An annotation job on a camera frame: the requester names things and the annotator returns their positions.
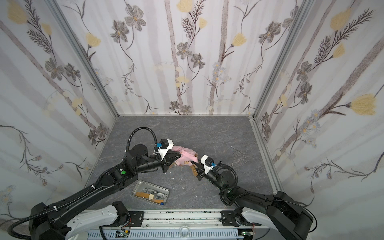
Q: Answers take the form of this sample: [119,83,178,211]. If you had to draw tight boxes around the metal tray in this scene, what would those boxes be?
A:
[132,180,170,206]

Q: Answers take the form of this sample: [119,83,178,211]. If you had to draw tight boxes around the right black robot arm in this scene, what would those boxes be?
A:
[192,162,317,240]

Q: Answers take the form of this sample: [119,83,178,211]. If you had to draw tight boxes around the brown teddy bear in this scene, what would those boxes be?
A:
[171,152,198,177]

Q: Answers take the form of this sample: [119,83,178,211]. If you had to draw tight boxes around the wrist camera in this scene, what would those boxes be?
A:
[201,155,216,175]
[155,139,174,162]

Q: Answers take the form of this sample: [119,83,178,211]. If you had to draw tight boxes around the pink teddy hoodie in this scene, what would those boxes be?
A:
[172,146,198,166]

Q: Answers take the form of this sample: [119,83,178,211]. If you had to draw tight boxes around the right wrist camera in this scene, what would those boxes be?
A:
[201,155,216,175]

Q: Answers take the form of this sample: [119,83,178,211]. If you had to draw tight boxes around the black corrugated cable hose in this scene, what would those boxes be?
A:
[7,126,158,240]

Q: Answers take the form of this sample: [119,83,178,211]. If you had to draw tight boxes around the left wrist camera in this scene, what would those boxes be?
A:
[155,139,174,162]

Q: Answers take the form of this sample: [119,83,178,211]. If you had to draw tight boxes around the wooden brush in tray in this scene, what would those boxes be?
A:
[134,192,165,205]

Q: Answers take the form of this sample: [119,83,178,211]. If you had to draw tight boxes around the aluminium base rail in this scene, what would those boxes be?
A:
[86,208,307,240]

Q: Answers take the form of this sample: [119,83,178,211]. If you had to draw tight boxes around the scissors in tray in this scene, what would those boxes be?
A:
[143,188,167,199]

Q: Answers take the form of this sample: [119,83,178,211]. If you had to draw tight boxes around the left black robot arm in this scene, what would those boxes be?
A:
[29,142,182,240]

